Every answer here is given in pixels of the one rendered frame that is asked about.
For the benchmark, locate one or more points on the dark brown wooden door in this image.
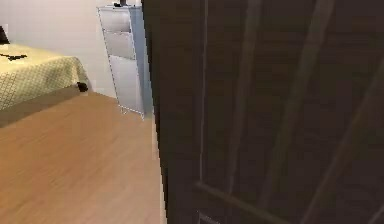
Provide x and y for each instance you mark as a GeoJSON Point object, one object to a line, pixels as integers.
{"type": "Point", "coordinates": [266, 116]}

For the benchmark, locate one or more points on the white chest of drawers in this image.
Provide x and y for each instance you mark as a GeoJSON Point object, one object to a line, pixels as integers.
{"type": "Point", "coordinates": [125, 60]}

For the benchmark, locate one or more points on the black thing on chest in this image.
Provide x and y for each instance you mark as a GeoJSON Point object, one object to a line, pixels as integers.
{"type": "Point", "coordinates": [120, 3]}

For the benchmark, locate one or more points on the bed with yellow-green cover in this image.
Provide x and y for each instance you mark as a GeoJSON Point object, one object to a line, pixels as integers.
{"type": "Point", "coordinates": [33, 75]}

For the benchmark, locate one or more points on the black flat thing on bed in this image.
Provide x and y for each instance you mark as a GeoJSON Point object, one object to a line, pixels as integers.
{"type": "Point", "coordinates": [14, 57]}

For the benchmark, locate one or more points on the black slanted thing on bed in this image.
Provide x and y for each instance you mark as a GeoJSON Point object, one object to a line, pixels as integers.
{"type": "Point", "coordinates": [2, 36]}

